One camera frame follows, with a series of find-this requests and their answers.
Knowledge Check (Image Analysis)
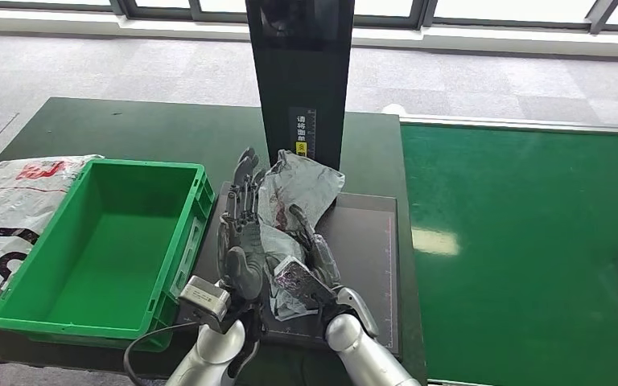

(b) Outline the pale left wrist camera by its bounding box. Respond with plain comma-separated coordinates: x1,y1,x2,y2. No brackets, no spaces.
178,275,233,335

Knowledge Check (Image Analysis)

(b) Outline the white window sill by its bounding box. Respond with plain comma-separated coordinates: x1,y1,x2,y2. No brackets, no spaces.
0,7,618,60

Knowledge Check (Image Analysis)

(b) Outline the green conveyor belt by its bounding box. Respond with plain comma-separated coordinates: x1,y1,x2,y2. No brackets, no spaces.
400,123,618,386

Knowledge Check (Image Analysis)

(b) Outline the yellow black label strip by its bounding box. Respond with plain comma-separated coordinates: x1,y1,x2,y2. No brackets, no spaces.
287,106,316,160

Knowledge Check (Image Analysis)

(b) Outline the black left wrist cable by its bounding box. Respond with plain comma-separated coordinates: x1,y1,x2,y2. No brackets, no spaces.
123,322,198,386

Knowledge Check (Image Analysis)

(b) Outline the green plastic crate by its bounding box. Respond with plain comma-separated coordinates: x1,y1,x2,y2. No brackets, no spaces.
0,158,216,354

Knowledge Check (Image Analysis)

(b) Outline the black inbound scanner machine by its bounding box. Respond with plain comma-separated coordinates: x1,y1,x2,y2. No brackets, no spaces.
178,0,401,357

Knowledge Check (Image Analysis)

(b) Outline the large white printed bag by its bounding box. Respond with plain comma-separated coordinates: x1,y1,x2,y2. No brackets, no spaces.
0,154,105,316

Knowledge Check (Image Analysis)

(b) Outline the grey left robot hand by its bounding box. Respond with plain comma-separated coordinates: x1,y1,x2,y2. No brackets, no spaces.
216,146,270,302

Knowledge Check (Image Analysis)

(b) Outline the silver conveyor side rail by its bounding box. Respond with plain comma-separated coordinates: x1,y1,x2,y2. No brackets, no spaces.
399,113,618,134

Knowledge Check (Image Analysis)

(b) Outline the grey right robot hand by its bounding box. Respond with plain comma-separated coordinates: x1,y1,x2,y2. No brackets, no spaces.
287,203,343,293

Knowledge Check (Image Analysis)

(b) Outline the grey parcel bag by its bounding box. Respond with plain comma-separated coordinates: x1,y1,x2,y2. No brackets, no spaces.
255,149,346,322

